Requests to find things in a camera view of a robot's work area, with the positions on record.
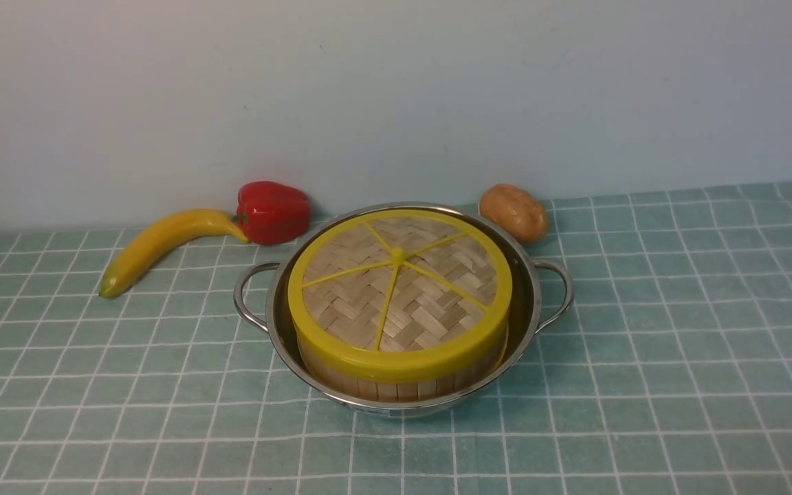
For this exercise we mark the woven bamboo steamer lid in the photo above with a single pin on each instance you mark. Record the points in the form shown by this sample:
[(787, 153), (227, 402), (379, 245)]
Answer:
[(421, 277)]

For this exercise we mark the bamboo steamer basket yellow rim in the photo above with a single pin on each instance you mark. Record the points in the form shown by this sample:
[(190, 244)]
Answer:
[(381, 375)]

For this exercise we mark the brown potato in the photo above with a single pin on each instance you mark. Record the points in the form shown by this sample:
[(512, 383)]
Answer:
[(516, 212)]

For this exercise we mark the red bell pepper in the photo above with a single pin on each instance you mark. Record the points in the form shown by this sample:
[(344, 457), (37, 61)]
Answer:
[(271, 213)]

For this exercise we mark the yellow plastic banana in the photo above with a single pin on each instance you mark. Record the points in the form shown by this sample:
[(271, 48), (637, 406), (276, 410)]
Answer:
[(156, 241)]

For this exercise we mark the green checkered tablecloth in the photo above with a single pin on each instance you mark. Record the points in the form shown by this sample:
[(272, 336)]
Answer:
[(672, 374)]

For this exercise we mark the stainless steel two-handled pot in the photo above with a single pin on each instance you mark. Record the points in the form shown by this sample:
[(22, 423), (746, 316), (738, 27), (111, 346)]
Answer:
[(542, 292)]

